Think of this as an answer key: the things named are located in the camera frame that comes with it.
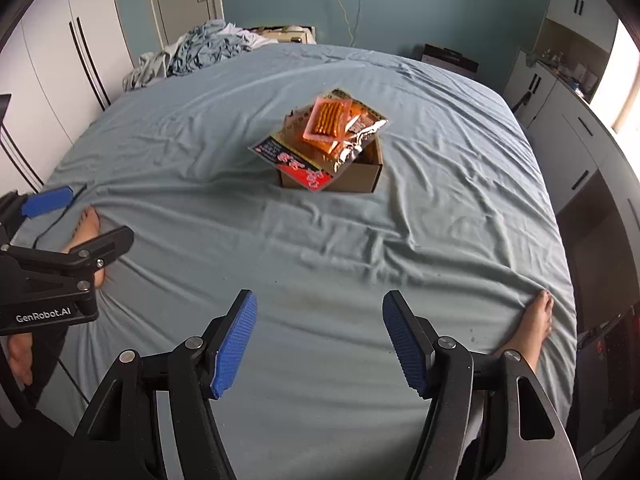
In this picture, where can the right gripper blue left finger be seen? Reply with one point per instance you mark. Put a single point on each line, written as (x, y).
(119, 435)

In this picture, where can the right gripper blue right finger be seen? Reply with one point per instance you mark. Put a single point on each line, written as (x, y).
(489, 417)

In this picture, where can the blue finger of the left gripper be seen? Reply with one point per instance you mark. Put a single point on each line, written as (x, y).
(36, 205)
(93, 255)

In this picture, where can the large spicy strip snack bag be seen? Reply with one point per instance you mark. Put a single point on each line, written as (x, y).
(301, 165)

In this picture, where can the pink snack stick packet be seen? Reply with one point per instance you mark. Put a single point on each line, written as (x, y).
(327, 117)

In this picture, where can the orange snack packet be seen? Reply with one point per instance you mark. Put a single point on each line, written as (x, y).
(356, 119)

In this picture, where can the person's left hand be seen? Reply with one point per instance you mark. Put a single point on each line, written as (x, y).
(20, 357)

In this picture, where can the person's left bare foot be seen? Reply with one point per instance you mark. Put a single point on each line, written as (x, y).
(88, 228)

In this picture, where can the person's bare foot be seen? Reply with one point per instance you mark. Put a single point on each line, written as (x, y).
(533, 330)
(88, 228)

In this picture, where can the person's right bare foot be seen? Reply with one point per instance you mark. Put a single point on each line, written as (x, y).
(533, 330)

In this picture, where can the white wardrobe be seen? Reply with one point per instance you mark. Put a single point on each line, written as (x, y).
(62, 64)

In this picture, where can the crumpled grey blanket pile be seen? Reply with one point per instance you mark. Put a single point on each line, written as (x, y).
(203, 46)

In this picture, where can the grey-blue bed sheet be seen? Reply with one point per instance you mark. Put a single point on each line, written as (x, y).
(460, 223)

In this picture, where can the brown cardboard box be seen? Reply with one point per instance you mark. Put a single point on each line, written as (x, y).
(362, 175)

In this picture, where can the bedside table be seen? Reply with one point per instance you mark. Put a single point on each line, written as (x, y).
(297, 34)

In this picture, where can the white cabinet with black handles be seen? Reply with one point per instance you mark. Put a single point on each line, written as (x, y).
(572, 95)

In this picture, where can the black box by wall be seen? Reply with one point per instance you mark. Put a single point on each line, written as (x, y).
(449, 60)

